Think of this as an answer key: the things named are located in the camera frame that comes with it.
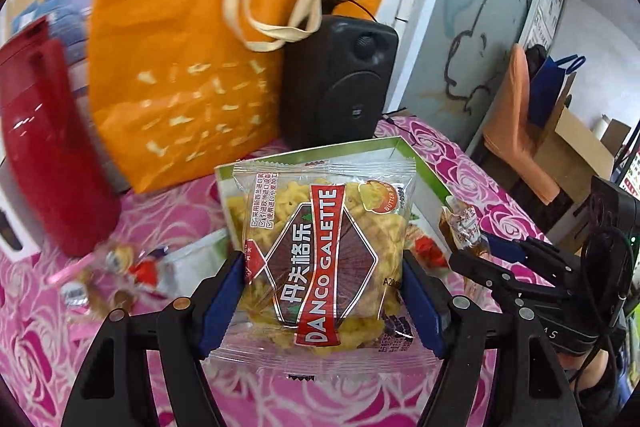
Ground white foil packet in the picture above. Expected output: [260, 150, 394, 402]
[156, 229, 230, 298]

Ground Danco Galette cookie bag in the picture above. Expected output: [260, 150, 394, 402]
[214, 158, 437, 378]

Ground braised meat snack packet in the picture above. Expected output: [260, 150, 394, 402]
[438, 195, 490, 259]

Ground pink plum melon-seed bag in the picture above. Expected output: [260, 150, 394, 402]
[46, 246, 136, 343]

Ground person's right hand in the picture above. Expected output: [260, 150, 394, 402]
[558, 349, 610, 391]

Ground green gift box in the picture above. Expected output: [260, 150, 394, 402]
[214, 134, 457, 287]

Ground pink rose tablecloth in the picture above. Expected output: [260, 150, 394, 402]
[1, 116, 538, 426]

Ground red candy wrapper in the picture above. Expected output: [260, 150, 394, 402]
[128, 259, 158, 291]

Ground orange chair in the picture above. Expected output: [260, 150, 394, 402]
[483, 44, 560, 205]

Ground blue bag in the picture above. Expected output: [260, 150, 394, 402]
[527, 54, 586, 128]

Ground white coffee cup box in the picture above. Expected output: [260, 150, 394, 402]
[0, 158, 44, 262]

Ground red thermos jug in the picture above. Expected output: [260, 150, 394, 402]
[1, 17, 120, 258]

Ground black speaker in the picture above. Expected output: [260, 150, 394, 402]
[279, 0, 399, 150]

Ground orange tote bag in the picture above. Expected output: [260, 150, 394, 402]
[86, 0, 388, 194]

